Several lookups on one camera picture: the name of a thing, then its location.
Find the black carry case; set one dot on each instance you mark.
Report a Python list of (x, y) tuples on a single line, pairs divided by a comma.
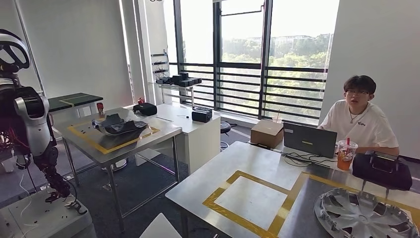
[(145, 109)]

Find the black window railing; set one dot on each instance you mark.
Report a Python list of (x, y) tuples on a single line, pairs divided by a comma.
[(242, 65)]

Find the clear drink cup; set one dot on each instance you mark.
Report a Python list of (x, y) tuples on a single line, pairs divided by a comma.
[(277, 120)]

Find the black soft bag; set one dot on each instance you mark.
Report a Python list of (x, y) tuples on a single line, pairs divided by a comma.
[(380, 172)]

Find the orange drink cup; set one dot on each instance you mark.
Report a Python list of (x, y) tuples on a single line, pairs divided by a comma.
[(346, 157)]

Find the green top table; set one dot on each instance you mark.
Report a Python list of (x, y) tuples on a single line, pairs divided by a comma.
[(75, 100)]

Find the brown cardboard box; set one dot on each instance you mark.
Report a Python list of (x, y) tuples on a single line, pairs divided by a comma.
[(265, 134)]

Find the steel side table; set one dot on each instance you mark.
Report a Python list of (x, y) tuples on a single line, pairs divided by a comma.
[(177, 88)]

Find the steel workbench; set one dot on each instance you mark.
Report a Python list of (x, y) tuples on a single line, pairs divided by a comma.
[(203, 184)]

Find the person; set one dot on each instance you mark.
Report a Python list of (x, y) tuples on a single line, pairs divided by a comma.
[(364, 126)]

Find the black equipment box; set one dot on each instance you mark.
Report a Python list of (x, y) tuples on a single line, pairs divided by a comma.
[(201, 115)]

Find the silver hubcap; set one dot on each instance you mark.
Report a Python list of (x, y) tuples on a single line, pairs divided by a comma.
[(361, 216)]

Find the barrier post with red head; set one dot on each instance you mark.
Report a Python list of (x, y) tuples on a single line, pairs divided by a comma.
[(100, 107)]

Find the yellow tape frame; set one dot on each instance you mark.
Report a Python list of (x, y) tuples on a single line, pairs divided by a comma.
[(262, 181), (87, 140)]

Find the white curved body panel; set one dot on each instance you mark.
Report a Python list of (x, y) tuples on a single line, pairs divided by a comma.
[(160, 228)]

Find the black charger box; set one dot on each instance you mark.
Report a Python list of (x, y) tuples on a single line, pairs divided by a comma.
[(179, 79), (195, 81), (163, 81)]

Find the red fire extinguisher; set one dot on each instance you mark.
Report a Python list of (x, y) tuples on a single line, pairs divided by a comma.
[(141, 101)]

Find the wall power strip rack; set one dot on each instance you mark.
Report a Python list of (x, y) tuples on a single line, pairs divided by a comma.
[(159, 62)]

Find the black round stool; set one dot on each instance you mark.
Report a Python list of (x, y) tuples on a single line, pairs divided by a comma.
[(225, 126)]

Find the white desk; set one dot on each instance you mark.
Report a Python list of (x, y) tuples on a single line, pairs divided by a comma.
[(203, 144)]

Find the wheeled white humanoid robot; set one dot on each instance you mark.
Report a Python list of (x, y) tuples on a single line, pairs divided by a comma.
[(32, 124)]

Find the dark grey laptop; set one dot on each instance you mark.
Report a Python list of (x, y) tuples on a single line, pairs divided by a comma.
[(310, 139)]

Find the black grey car part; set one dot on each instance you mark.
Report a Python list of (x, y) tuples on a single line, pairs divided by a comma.
[(115, 126)]

